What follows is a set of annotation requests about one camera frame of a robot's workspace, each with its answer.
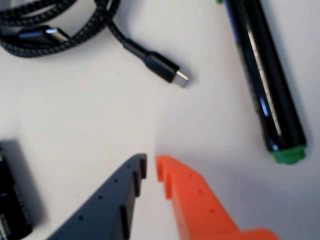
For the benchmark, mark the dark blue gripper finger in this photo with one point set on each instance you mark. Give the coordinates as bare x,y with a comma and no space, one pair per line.
105,212

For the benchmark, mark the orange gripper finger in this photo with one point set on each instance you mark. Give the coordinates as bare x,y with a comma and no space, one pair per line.
200,212

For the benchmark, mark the small black flashlight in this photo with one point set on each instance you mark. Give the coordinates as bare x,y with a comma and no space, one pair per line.
10,187

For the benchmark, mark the black marker with green cap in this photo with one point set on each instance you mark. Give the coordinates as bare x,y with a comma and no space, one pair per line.
262,75

